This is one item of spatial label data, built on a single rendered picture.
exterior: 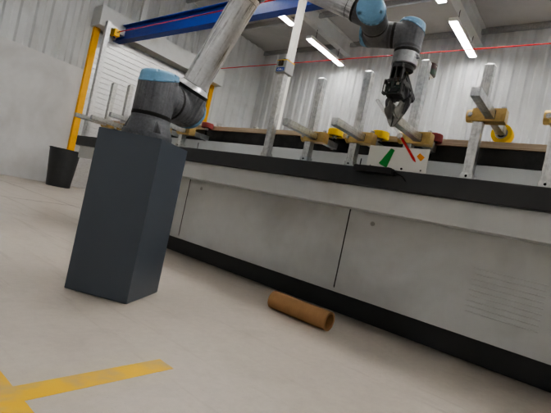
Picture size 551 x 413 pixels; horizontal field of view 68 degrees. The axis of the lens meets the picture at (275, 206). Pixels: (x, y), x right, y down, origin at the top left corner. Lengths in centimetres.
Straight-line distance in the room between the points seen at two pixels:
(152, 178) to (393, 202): 97
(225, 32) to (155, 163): 63
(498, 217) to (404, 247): 47
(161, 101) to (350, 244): 110
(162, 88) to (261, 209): 104
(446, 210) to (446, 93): 818
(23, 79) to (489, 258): 846
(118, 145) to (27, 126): 757
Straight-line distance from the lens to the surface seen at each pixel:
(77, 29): 967
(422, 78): 185
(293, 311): 178
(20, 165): 912
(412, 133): 167
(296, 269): 221
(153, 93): 163
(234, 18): 182
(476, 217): 166
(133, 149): 156
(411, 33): 159
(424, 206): 172
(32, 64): 922
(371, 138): 184
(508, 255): 184
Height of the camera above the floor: 44
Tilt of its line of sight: level
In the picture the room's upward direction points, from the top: 12 degrees clockwise
